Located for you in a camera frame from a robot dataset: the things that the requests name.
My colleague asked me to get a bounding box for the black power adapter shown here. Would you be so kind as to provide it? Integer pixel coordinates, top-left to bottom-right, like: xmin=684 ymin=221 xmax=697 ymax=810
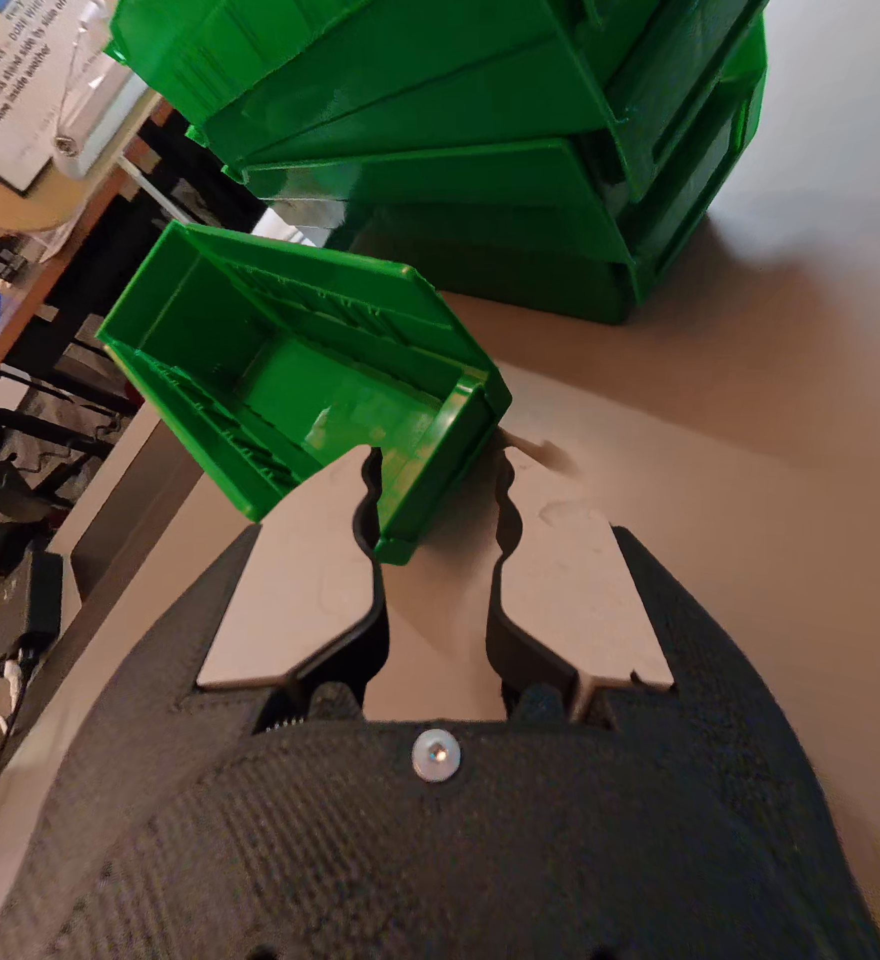
xmin=1 ymin=551 xmax=66 ymax=661

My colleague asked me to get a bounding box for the brown wooden table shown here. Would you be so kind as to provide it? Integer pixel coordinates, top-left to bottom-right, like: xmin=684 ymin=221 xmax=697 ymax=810
xmin=0 ymin=105 xmax=180 ymax=410

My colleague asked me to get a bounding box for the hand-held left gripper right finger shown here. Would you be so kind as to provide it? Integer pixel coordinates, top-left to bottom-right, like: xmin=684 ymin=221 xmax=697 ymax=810
xmin=485 ymin=446 xmax=677 ymax=721

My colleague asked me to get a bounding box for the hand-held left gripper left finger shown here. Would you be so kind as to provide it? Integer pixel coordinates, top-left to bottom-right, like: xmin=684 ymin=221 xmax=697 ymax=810
xmin=196 ymin=444 xmax=392 ymax=702

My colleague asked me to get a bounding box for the light grey desk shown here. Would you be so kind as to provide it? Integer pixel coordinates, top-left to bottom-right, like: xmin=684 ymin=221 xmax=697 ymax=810
xmin=0 ymin=0 xmax=880 ymax=939

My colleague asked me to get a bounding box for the green plastic bin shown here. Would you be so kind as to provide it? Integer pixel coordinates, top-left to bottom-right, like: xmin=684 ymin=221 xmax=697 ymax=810
xmin=95 ymin=219 xmax=514 ymax=567
xmin=104 ymin=0 xmax=769 ymax=204
xmin=222 ymin=75 xmax=767 ymax=264
xmin=346 ymin=187 xmax=748 ymax=325

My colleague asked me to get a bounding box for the pale wooden board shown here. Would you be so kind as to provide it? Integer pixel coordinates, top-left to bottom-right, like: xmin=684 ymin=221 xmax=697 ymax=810
xmin=0 ymin=97 xmax=159 ymax=235

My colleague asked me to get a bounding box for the printed instruction sheet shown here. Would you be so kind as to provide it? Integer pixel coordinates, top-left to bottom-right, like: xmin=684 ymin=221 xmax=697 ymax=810
xmin=0 ymin=0 xmax=122 ymax=192

